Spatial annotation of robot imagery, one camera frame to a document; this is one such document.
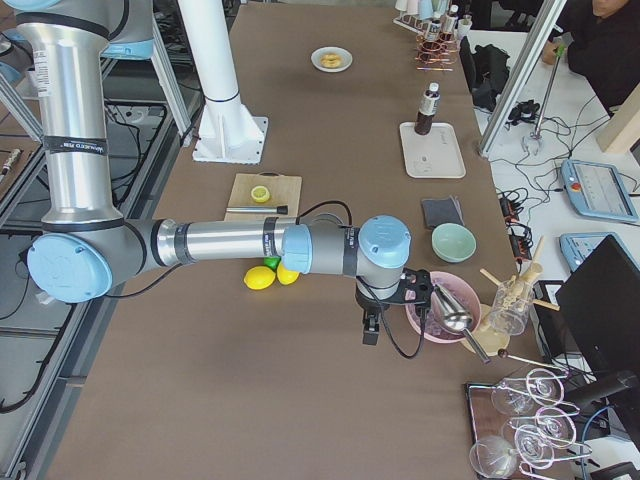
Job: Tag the aluminium frame post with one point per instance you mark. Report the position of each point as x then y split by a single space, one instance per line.
524 65

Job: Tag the green lime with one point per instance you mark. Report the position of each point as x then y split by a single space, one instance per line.
272 262

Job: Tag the half lemon slice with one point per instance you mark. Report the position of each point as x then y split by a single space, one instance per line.
260 194

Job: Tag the wine glass rack tray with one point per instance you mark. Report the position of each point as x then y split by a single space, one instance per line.
522 426

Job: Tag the cream rabbit tray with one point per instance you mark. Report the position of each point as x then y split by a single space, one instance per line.
436 155

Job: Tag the glazed twisted donut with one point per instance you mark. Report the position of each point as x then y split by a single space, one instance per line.
331 60

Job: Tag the blue teach pendant far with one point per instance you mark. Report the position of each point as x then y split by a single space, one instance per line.
596 190

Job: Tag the blue teach pendant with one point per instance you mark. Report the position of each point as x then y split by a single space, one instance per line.
596 190
576 247

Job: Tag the wooden cutting board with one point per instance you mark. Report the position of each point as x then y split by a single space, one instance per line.
283 189

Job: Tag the round wooden stand base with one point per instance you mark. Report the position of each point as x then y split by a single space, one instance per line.
490 339

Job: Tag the yellow lemon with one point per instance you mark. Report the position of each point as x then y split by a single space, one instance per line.
286 276
259 277

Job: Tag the copper wire bottle rack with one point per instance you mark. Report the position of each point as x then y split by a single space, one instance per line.
436 53

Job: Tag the mint green bowl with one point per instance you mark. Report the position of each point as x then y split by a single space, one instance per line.
453 243

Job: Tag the steel cylindrical muddler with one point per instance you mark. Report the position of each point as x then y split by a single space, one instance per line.
259 209

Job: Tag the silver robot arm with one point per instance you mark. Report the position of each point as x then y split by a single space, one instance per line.
87 246

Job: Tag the grey folded cloth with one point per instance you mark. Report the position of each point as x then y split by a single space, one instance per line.
441 211

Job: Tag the steel ice scoop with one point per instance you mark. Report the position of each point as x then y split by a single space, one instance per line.
457 319

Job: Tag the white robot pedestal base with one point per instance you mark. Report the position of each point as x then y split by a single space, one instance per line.
228 132

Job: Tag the blue teach pendant near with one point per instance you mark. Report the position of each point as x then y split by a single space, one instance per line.
576 247

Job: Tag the clear glass pitcher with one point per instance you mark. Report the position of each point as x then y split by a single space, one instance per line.
509 313

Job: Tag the tea bottle in rack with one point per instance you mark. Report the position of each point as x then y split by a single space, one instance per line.
433 29
449 22

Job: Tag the white round plate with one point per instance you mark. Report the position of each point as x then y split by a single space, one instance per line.
345 54

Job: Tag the dark tea bottle on tray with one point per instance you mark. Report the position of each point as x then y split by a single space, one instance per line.
427 109

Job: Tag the black monitor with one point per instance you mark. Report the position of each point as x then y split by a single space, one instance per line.
600 304

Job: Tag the yellow lemon far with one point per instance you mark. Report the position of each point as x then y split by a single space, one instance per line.
286 276

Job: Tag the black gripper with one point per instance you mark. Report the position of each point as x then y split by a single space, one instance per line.
368 301

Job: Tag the yellow lemon near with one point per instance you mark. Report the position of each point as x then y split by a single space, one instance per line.
259 277

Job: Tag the seated person in black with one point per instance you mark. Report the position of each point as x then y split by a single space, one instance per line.
604 46

